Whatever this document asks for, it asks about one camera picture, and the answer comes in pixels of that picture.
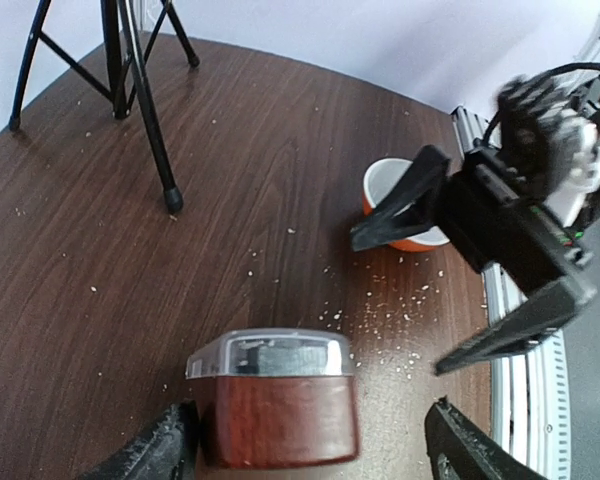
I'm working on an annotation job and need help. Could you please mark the white ceramic bowl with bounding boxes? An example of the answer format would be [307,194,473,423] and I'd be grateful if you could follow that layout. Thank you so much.
[361,157,452,253]

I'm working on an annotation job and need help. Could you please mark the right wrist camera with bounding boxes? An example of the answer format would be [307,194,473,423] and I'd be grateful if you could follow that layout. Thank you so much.
[494,74,600,226]

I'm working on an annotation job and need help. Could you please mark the black music stand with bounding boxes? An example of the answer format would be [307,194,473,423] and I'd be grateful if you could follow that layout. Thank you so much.
[8,0,200,214]

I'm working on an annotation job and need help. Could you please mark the red wooden metronome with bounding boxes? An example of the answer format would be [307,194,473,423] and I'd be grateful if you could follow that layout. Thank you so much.
[194,376,360,470]

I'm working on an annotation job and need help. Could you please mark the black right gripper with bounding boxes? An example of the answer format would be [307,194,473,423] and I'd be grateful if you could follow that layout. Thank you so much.
[350,145,596,376]

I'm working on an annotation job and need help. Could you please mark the clear plastic metronome cover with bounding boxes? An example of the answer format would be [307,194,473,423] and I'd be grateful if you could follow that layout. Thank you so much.
[185,328,355,380]

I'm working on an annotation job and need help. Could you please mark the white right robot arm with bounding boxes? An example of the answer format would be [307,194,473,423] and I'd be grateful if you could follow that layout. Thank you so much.
[350,64,600,375]

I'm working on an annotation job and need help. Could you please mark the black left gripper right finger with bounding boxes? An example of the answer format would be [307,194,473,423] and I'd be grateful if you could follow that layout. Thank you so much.
[424,397,543,480]

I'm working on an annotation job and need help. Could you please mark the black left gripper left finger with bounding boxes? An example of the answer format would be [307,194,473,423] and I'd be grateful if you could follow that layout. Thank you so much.
[78,402,200,480]

